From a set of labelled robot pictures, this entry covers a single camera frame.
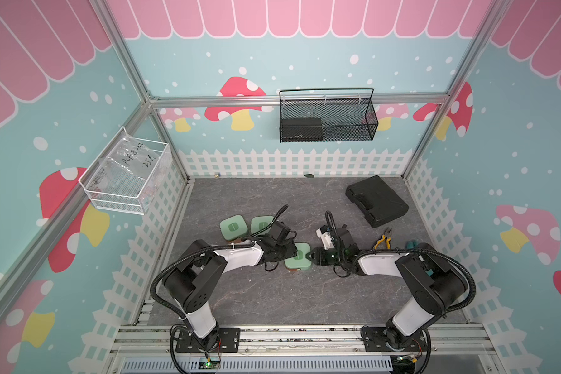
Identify black wire wall basket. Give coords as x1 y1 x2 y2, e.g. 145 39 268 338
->
278 87 379 143

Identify front aluminium rail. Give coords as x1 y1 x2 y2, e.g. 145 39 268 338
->
107 324 496 358

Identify black box in basket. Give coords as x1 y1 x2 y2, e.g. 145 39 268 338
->
280 118 324 143

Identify clear plastic bag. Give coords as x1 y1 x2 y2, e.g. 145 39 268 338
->
97 130 173 213

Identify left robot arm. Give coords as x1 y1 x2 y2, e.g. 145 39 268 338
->
150 221 298 352

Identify black plastic tool case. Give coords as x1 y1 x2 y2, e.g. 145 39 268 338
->
345 175 409 228

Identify yellow handled pliers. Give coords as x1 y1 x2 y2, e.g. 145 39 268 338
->
373 228 392 250

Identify green case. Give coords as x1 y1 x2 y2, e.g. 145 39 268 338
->
250 216 274 235
219 214 249 242
285 243 312 271

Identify white wire wall basket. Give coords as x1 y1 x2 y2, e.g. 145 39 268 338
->
78 127 170 216

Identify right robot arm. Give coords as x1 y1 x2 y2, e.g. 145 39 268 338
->
306 226 477 352

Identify green work glove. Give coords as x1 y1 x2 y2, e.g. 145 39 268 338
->
405 240 420 251

